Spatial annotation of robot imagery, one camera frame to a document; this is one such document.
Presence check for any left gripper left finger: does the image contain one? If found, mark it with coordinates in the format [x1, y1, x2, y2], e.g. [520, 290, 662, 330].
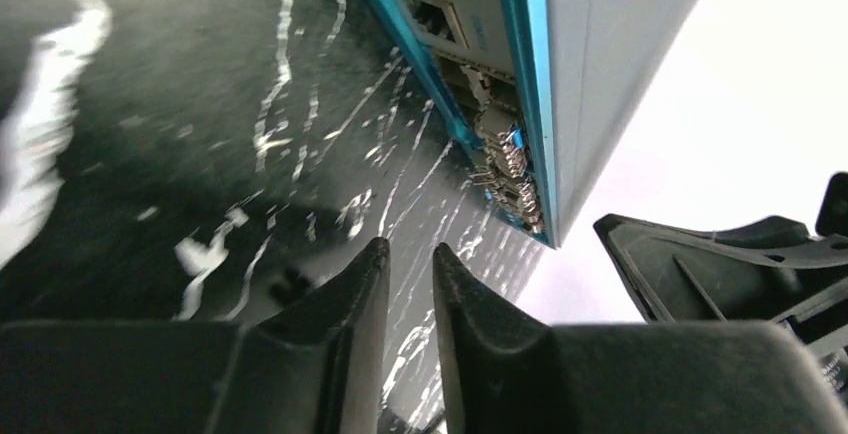
[1, 237, 390, 433]

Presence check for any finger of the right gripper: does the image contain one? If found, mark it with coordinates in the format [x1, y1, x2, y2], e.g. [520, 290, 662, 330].
[594, 214, 839, 321]

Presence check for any large dark network switch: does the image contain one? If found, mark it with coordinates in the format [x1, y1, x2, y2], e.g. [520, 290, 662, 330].
[368, 0, 697, 249]

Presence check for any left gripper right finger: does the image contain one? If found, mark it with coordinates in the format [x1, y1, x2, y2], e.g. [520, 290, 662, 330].
[432, 243, 847, 433]

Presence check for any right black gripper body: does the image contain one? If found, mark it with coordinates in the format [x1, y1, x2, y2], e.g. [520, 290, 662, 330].
[783, 172, 847, 404]

